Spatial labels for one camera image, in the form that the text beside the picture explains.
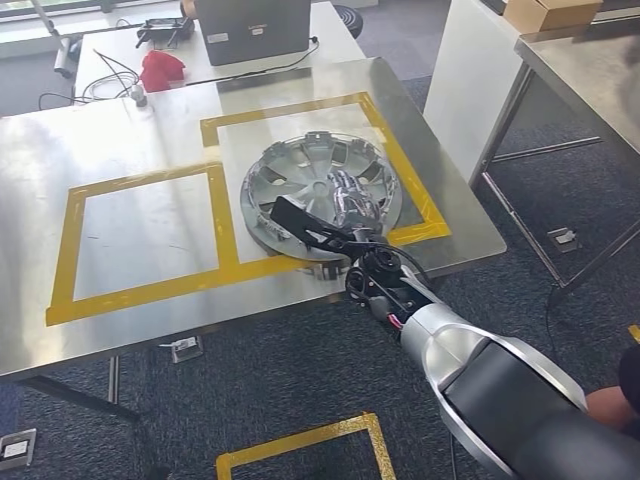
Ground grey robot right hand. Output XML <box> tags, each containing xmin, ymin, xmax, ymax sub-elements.
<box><xmin>325</xmin><ymin>170</ymin><xmax>386</xmax><ymax>234</ymax></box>

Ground grey plastic wheel hubcap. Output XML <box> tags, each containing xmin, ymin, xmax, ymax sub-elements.
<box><xmin>239</xmin><ymin>131</ymin><xmax>402</xmax><ymax>263</ymax></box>

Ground steel workbench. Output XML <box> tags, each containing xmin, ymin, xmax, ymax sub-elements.
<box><xmin>469</xmin><ymin>19</ymin><xmax>640</xmax><ymax>293</ymax></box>
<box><xmin>0</xmin><ymin>58</ymin><xmax>507</xmax><ymax>425</ymax></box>

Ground white desk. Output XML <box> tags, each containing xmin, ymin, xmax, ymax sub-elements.
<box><xmin>75</xmin><ymin>0</ymin><xmax>366</xmax><ymax>104</ymax></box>

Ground black round stool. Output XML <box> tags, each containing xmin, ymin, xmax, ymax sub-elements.
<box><xmin>332</xmin><ymin>5</ymin><xmax>365</xmax><ymax>40</ymax></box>

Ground white partition panel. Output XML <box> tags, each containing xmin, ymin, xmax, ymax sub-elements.
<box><xmin>423</xmin><ymin>0</ymin><xmax>524</xmax><ymax>187</ymax></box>

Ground grey laptop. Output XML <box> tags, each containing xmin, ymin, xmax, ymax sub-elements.
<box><xmin>193</xmin><ymin>0</ymin><xmax>312</xmax><ymax>68</ymax></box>

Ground red cloth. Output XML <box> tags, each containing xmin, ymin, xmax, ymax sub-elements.
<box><xmin>140</xmin><ymin>49</ymin><xmax>186</xmax><ymax>94</ymax></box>

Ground cardboard box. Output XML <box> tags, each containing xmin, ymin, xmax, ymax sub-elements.
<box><xmin>502</xmin><ymin>0</ymin><xmax>604</xmax><ymax>34</ymax></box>

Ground person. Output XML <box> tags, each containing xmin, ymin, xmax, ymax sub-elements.
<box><xmin>585</xmin><ymin>344</ymin><xmax>640</xmax><ymax>439</ymax></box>

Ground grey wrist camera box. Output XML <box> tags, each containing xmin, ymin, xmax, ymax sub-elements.
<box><xmin>269</xmin><ymin>195</ymin><xmax>361</xmax><ymax>256</ymax></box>

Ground black floor cable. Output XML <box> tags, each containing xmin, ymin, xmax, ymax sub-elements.
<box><xmin>545</xmin><ymin>284</ymin><xmax>566</xmax><ymax>359</ymax></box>

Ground black desk cables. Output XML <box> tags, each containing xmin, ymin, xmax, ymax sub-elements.
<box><xmin>38</xmin><ymin>49</ymin><xmax>141</xmax><ymax>111</ymax></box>

